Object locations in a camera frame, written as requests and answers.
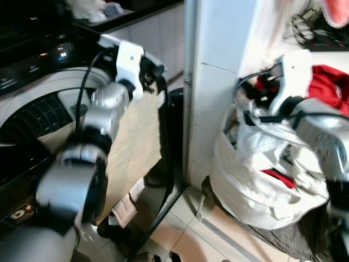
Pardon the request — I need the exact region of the black countertop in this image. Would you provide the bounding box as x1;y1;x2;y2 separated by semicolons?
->
70;0;186;35

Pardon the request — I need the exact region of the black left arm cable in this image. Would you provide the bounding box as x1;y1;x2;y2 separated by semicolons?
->
75;48;118;134

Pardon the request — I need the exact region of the large red garment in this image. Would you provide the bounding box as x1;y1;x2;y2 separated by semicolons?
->
309;64;349;117

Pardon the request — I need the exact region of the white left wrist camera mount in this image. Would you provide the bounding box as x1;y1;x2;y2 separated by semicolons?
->
100;35;146;100

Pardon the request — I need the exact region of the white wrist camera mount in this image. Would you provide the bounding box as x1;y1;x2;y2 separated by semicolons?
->
100;35;146;100
269;49;315;116

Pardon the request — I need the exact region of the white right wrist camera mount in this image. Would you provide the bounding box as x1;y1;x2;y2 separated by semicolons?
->
269;49;315;116

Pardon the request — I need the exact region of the white fabric laundry bag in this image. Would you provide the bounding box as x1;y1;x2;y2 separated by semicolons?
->
209;102;330;231

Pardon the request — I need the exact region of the black power strip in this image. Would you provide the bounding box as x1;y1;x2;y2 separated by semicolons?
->
288;8;349;53

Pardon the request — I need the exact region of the small red cloth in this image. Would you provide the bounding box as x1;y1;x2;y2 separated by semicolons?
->
261;168;296;190

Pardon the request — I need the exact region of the black and white washing machine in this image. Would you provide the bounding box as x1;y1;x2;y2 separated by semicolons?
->
0;32;187;262

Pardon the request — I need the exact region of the beige cardboard panel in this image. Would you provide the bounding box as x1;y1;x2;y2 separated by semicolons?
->
96;81;167;225

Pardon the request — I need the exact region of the dark grey floor mat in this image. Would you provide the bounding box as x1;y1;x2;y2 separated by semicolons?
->
201;176;331;262

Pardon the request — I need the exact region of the pink round object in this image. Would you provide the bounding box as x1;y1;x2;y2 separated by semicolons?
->
318;0;349;29

